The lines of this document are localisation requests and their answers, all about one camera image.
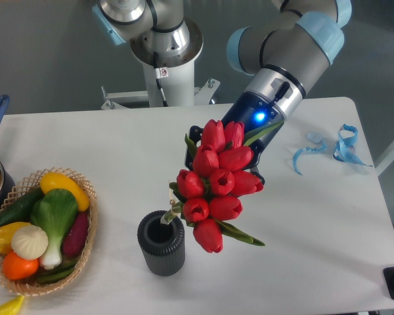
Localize green cucumber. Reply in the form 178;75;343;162
0;188;44;227

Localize blue ribbon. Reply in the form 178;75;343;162
292;132;328;175
333;124;372;167

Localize blue ribbon right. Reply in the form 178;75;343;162
333;124;372;167

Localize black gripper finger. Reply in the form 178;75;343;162
244;149;265;184
185;125;203;169

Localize yellow banana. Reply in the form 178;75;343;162
0;295;25;315

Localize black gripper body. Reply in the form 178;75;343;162
221;91;285;155

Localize blue ribbon left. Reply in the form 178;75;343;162
292;132;328;175

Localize red tulip bouquet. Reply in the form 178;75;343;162
160;119;281;253

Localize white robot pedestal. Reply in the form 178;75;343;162
101;18;220;110

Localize dark grey ribbed vase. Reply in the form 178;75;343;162
137;210;185;276

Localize green pea pods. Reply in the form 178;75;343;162
36;261;77;285

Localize purple sweet potato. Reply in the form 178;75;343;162
62;212;89;257

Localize yellow bell pepper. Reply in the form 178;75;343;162
0;222;30;255

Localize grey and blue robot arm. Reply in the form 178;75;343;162
92;1;352;174

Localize green bok choy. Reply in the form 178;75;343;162
30;188;78;270

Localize white steamed bun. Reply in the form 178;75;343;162
11;225;49;260

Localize orange fruit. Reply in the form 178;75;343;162
2;251;39;280

